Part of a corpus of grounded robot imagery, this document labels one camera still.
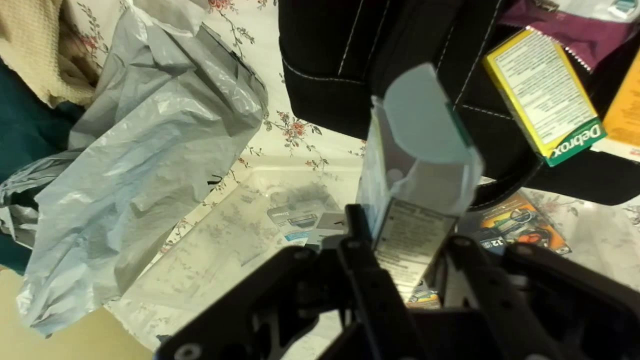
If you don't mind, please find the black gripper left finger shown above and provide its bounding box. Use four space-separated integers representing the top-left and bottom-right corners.
336 202 428 360

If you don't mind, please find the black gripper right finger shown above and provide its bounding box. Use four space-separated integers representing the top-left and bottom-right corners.
442 237 568 360

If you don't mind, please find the white box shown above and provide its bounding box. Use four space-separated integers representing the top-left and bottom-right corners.
356 63 485 304

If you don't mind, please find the yellow Debrox box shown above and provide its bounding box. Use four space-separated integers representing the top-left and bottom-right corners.
481 26 610 170

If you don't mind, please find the orange box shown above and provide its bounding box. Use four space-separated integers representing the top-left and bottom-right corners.
600 48 640 150

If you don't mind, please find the colourful printed package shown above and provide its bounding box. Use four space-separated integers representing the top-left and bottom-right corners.
457 190 573 259

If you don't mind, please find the black fabric bag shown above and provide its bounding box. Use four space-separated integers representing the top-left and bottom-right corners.
276 0 640 208

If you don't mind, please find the grey plastic bag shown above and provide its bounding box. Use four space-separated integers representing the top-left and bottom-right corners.
0 0 269 338

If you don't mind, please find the purple package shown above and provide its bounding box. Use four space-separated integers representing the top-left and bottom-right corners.
498 0 640 75

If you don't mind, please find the teal cloth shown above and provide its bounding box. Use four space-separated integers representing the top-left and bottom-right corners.
0 59 87 276

